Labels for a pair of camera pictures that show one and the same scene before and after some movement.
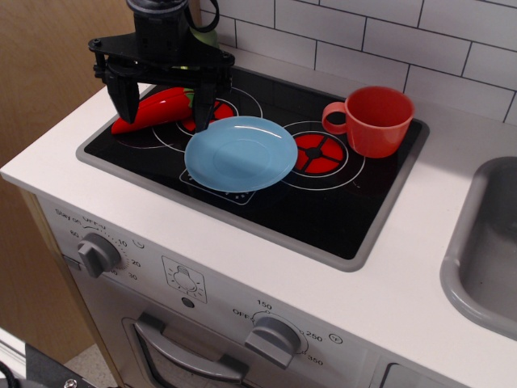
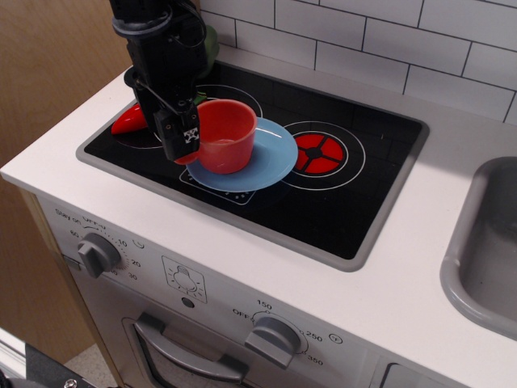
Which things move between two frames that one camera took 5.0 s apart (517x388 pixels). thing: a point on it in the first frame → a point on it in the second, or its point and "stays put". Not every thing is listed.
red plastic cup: (377, 119) → (226, 132)
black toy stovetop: (334, 204) stays put
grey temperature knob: (274, 340) stays put
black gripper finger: (203, 102) → (178, 132)
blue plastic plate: (241, 153) stays put
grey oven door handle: (227, 369) stays put
